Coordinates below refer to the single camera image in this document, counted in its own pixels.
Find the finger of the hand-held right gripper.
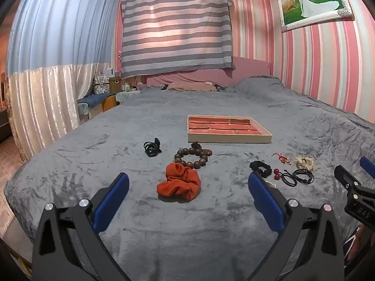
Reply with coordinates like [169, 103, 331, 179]
[334, 165, 375, 203]
[360, 156, 375, 180]

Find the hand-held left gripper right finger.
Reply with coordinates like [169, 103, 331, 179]
[242, 171, 346, 281]

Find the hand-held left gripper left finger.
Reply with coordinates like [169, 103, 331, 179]
[32, 172, 131, 281]

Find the red bead hair tie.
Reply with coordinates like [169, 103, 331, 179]
[272, 167, 298, 187]

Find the black scrunchie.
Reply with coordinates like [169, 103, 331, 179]
[250, 160, 272, 179]

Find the black leather bracelet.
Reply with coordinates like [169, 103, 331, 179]
[292, 168, 315, 185]

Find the orange scrunchie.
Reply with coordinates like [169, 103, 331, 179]
[156, 163, 202, 202]

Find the brown wooden bead bracelet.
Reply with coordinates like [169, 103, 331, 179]
[174, 142, 213, 170]

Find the brick-patterned jewelry tray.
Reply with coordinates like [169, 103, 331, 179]
[187, 115, 273, 144]

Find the beige scrunchie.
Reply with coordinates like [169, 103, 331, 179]
[294, 156, 315, 171]

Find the folded blue towel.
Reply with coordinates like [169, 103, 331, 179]
[78, 94, 109, 108]

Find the light green cloth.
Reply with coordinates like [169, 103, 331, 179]
[116, 90, 142, 105]

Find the patterned storage box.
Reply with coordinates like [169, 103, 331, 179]
[93, 73, 110, 95]

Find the pink headboard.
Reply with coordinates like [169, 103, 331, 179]
[146, 56, 270, 89]

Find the tan pillow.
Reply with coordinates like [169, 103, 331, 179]
[167, 81, 219, 92]

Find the framed wedding photo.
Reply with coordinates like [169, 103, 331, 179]
[277, 0, 352, 33]

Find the grey striped hanging cloth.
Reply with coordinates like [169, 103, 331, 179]
[121, 0, 236, 78]

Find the red cord charm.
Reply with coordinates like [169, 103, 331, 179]
[271, 152, 290, 165]

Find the black coiled hair tie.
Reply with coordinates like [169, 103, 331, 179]
[143, 137, 162, 158]

